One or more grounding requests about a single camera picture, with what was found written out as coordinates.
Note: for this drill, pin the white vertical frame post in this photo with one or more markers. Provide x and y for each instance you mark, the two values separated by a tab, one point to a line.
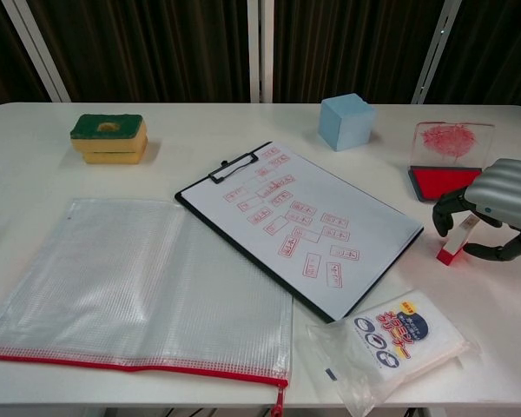
260	52

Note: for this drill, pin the clear mesh pouch red zipper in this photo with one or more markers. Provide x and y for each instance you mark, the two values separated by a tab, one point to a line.
134	278

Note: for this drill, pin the white slanted frame post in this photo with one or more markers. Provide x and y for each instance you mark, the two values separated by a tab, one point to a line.
37	52
434	52

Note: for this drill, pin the light blue foam cube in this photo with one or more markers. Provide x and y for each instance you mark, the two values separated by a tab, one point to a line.
345	126

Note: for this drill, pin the red ink pad clear lid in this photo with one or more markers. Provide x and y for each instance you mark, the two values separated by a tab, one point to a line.
443	180

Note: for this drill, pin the red white rubber stamp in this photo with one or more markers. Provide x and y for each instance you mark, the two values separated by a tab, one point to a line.
453	247

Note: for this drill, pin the plain yellow sponge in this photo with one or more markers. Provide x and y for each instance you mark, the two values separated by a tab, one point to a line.
113	158

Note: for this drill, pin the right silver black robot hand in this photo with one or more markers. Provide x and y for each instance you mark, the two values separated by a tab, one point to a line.
508	195

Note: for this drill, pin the packaged white melamine sponge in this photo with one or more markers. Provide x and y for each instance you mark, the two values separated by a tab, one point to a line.
386	347

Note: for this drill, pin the black clipboard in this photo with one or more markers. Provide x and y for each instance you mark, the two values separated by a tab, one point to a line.
191	202

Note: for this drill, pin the yellow sponge holed green top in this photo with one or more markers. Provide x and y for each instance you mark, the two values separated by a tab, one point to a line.
91	128

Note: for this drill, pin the white paper red stamp marks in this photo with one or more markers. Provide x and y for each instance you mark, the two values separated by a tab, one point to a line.
364	204

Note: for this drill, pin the dark pleated curtain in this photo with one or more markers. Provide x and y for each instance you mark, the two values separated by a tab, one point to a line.
156	48

